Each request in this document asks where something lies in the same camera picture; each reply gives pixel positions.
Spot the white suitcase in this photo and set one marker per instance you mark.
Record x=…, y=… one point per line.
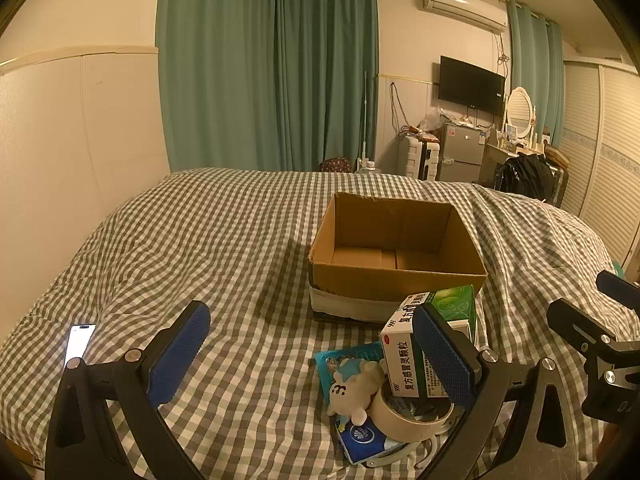
x=415, y=157

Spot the silver mini fridge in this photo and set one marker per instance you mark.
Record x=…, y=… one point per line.
x=462, y=152

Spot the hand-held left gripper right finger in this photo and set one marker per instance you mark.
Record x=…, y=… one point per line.
x=445, y=355

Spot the narrow green curtain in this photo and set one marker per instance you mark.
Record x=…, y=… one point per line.
x=532, y=60

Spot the wide green curtain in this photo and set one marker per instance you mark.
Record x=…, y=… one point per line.
x=215, y=70

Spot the white louvered wardrobe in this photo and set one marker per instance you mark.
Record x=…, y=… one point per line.
x=600, y=150

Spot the grey plush toy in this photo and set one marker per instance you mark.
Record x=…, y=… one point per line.
x=352, y=390

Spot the blue tissue packet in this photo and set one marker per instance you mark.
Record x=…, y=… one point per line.
x=360, y=437

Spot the black wall television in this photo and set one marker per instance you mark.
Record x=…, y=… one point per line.
x=470, y=85

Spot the green leaf print box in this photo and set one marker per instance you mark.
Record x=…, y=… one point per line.
x=457, y=305

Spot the beige masking tape roll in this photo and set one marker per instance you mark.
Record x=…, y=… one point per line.
x=395, y=422

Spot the brown patterned bag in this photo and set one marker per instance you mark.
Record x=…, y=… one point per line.
x=335, y=165

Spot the wooden chair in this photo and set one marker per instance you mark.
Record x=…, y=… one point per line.
x=560, y=160

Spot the white and green medicine box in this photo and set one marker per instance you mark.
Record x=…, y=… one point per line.
x=400, y=360

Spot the white smartphone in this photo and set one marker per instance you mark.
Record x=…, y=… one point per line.
x=79, y=342

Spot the beige dressing table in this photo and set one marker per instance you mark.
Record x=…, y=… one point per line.
x=495, y=155

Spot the white oval mirror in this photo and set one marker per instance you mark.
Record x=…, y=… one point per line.
x=520, y=110

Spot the black bag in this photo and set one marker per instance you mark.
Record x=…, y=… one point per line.
x=525, y=177

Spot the white mop pole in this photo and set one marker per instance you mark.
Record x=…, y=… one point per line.
x=366, y=120

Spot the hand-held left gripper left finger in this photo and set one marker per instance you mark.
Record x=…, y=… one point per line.
x=180, y=350

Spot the clear plastic bag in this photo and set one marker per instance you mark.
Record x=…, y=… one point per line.
x=430, y=120

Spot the green checkered blanket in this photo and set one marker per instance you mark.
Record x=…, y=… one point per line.
x=200, y=240

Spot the white air conditioner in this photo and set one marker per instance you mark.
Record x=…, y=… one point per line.
x=462, y=7

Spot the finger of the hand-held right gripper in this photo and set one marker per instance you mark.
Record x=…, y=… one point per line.
x=620, y=287
x=575, y=322

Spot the cardboard box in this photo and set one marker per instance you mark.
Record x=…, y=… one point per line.
x=350, y=280

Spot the teal snack packet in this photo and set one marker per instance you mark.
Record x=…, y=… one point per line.
x=330, y=360

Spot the clear water bottle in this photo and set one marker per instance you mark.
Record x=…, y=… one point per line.
x=367, y=167

